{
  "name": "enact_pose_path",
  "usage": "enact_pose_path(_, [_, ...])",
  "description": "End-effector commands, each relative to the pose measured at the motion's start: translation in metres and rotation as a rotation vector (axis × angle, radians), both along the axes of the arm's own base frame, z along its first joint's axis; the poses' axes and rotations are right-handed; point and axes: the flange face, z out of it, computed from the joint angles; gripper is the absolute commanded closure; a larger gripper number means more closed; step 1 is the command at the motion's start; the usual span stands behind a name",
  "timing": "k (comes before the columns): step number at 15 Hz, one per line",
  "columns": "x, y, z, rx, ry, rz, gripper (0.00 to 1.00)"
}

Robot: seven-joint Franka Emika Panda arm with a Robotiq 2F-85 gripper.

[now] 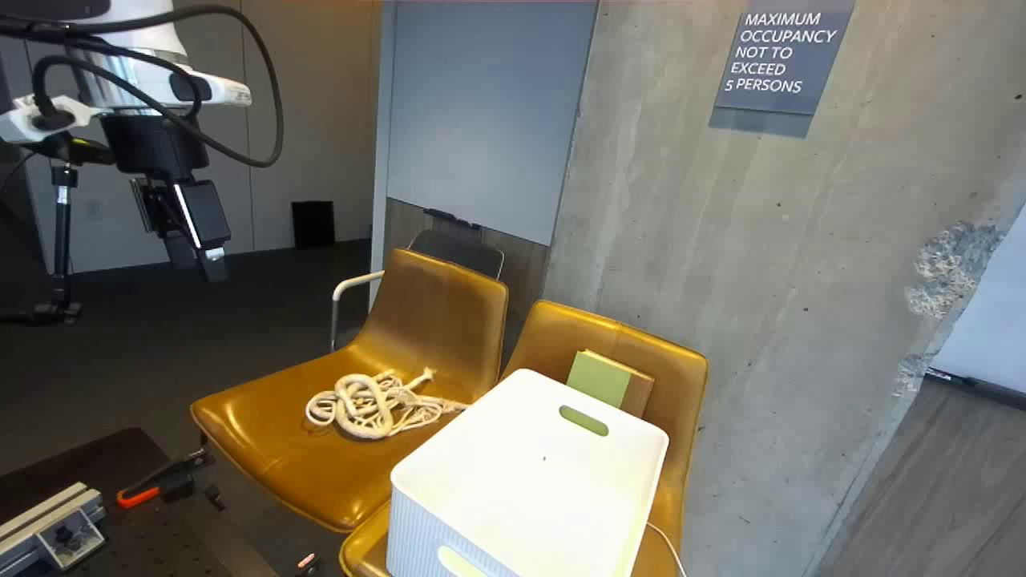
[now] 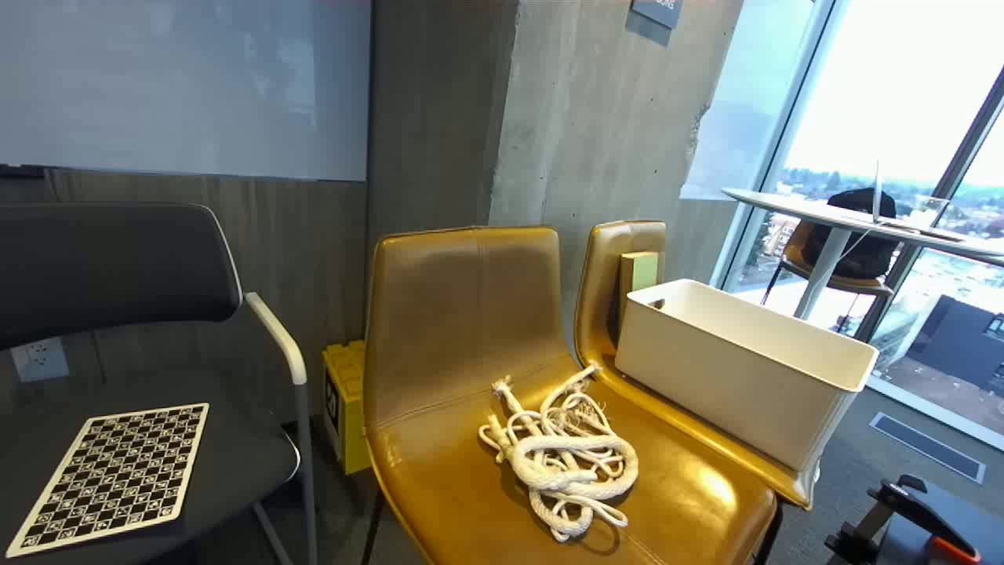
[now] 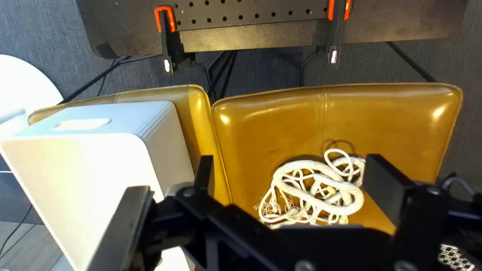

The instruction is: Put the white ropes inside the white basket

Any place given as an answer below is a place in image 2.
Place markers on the white plastic basket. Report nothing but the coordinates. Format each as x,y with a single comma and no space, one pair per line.
733,387

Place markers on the gold chair with wide backrest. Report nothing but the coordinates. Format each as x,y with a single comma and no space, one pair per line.
460,315

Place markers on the gold chair with narrow backrest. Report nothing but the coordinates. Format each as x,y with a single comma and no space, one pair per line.
604,292

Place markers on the yellow box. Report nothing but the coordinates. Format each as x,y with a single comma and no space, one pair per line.
347,410

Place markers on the frosted window panel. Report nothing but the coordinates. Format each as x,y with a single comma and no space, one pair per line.
749,106

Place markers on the white round table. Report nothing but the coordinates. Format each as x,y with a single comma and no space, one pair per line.
826,216

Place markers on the tan chair with black jacket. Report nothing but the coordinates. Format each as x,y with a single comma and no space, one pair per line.
864,252

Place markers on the white perforated mat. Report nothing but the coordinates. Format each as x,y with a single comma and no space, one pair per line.
113,474

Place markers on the floor vent grille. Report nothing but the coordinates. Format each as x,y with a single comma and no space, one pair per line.
926,446

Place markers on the black marker holder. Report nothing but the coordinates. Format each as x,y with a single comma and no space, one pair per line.
21,169

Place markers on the grey wall sign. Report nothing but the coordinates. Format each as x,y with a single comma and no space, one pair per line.
656,11

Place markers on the white wall whiteboard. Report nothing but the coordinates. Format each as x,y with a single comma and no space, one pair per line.
178,84

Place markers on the black chair with white frame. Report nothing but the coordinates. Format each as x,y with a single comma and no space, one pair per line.
105,261

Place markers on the white wall outlet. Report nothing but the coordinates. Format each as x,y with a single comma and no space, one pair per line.
39,359

